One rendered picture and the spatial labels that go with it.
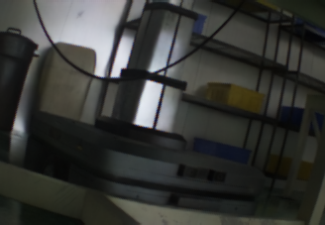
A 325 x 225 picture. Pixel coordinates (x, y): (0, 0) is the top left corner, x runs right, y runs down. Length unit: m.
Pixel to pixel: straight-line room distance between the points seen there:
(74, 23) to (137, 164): 2.93
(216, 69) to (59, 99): 1.35
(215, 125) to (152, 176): 3.20
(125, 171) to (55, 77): 2.49
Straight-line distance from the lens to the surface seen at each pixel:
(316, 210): 1.38
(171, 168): 1.34
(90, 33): 4.18
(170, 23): 1.61
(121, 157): 1.27
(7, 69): 3.54
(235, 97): 4.04
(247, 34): 4.63
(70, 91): 3.76
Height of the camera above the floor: 0.31
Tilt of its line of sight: 2 degrees up
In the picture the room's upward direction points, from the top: 14 degrees clockwise
